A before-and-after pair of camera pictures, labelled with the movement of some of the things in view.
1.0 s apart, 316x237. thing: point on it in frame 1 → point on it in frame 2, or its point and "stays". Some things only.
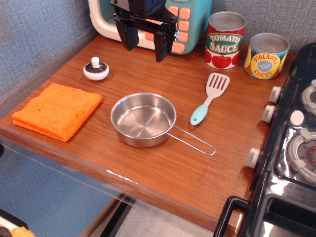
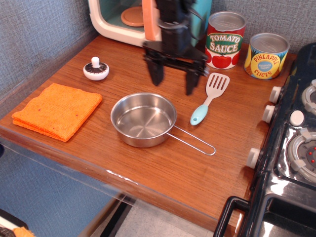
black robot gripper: [154, 14] → [177, 48]
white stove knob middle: [268, 113] stays
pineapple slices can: [266, 56] stays
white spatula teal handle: [216, 84] stays
